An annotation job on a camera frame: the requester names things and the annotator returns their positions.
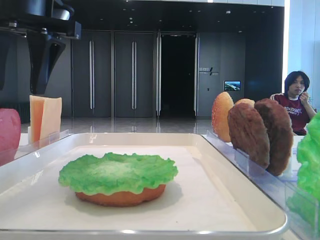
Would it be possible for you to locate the white rectangular tray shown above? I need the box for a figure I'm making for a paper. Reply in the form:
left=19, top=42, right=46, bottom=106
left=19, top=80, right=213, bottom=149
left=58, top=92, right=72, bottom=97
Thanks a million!
left=0, top=133, right=288, bottom=240

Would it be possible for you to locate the right clear acrylic rail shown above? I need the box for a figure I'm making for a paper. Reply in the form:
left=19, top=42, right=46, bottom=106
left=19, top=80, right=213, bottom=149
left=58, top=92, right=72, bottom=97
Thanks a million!
left=203, top=130, right=320, bottom=240

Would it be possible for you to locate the sesame bun top slice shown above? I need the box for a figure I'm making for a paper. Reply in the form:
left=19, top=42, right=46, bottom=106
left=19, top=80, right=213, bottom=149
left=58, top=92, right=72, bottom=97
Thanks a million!
left=211, top=92, right=234, bottom=143

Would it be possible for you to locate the outer red tomato slice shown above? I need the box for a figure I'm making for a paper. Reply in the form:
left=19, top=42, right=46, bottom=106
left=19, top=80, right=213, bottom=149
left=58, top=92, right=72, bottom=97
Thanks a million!
left=0, top=108, right=21, bottom=152

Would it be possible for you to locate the inner brown meat patty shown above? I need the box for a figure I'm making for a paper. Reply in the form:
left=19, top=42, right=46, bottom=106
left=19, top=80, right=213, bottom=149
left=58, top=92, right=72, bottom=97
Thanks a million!
left=227, top=102, right=270, bottom=169

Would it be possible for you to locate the dark double door middle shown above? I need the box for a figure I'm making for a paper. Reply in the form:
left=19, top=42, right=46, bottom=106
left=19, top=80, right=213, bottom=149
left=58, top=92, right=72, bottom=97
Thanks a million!
left=114, top=32, right=154, bottom=118

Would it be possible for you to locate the green lettuce leaf in holder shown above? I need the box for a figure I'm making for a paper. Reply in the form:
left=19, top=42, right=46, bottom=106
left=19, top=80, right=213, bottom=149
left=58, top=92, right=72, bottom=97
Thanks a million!
left=286, top=113, right=320, bottom=234

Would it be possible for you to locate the bottom bun on tray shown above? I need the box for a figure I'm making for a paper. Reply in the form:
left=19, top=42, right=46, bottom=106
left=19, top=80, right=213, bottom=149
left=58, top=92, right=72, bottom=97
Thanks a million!
left=75, top=184, right=166, bottom=207

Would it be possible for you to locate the left clear acrylic rail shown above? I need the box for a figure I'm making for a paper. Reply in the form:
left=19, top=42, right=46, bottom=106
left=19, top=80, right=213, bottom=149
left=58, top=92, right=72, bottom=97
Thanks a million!
left=0, top=129, right=70, bottom=166

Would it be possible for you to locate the dark double door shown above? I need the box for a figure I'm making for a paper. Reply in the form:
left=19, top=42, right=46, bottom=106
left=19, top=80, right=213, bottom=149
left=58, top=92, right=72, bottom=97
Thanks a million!
left=114, top=32, right=154, bottom=118
left=72, top=31, right=111, bottom=118

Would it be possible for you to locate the green lettuce leaf on tray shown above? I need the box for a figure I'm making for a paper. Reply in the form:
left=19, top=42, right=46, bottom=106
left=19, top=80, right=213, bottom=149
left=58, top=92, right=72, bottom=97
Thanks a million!
left=58, top=152, right=179, bottom=196

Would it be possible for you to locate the outer brown meat patty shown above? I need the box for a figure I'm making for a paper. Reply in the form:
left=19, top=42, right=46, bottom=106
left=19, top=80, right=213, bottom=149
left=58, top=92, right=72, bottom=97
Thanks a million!
left=254, top=98, right=293, bottom=176

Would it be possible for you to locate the pale yellow cheese slice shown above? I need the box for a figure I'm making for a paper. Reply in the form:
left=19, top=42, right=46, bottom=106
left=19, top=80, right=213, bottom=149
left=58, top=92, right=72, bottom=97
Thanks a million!
left=39, top=97, right=62, bottom=140

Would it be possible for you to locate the clear acrylic rail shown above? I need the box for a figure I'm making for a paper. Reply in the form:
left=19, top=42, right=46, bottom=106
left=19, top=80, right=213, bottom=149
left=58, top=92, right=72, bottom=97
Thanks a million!
left=0, top=129, right=70, bottom=166
left=203, top=130, right=320, bottom=240

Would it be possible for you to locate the small wall screen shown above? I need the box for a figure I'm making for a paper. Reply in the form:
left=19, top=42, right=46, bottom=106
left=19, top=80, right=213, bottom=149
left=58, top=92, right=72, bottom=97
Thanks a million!
left=223, top=81, right=241, bottom=92

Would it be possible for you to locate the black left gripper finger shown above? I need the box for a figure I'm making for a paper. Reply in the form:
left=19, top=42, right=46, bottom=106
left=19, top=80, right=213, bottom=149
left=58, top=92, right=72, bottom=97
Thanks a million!
left=26, top=31, right=66, bottom=95

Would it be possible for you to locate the brown meat patty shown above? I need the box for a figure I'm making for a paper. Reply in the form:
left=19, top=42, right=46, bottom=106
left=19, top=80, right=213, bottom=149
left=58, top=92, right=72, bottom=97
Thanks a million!
left=227, top=102, right=270, bottom=169
left=254, top=98, right=293, bottom=176

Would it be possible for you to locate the dark double door left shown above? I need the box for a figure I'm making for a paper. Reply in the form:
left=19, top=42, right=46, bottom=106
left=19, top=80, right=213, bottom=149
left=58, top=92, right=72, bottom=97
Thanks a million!
left=72, top=31, right=111, bottom=118

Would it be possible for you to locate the seated person in maroon shirt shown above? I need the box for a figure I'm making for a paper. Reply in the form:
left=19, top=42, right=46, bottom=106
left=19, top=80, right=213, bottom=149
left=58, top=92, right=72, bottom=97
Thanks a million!
left=270, top=71, right=316, bottom=136

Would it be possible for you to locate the orange cheese slice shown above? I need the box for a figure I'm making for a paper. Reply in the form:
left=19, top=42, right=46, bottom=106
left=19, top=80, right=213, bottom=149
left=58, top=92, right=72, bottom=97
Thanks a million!
left=29, top=95, right=45, bottom=143

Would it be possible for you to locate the golden bun slice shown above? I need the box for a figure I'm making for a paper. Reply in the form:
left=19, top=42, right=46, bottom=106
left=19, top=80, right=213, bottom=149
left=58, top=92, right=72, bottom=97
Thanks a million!
left=235, top=98, right=255, bottom=108

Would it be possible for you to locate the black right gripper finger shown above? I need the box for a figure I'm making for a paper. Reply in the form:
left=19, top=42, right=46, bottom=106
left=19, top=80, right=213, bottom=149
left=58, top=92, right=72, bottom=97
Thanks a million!
left=0, top=32, right=17, bottom=91

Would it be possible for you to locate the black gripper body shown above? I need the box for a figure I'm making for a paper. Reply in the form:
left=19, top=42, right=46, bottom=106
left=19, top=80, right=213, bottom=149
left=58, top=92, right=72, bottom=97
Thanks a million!
left=0, top=0, right=82, bottom=40

